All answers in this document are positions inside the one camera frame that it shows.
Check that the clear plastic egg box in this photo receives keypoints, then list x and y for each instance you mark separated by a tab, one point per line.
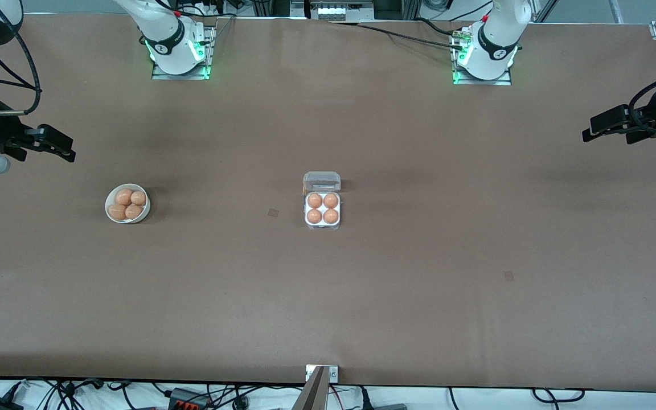
321	182

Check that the white round bowl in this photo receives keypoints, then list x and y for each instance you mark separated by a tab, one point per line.
144	214

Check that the black power adapter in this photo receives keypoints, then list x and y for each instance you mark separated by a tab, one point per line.
0	405

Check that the black and orange power strip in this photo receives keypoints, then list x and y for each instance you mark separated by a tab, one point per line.
188	398

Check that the white power strip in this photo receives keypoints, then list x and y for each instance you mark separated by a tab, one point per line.
333	9

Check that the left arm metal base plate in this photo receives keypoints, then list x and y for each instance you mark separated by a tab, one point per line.
504	81

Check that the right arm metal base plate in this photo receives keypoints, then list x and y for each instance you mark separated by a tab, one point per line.
160	74

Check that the aluminium camera pole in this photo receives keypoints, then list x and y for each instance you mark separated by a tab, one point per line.
311	396

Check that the small metal clamp bracket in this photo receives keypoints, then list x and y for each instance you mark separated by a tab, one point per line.
333	373

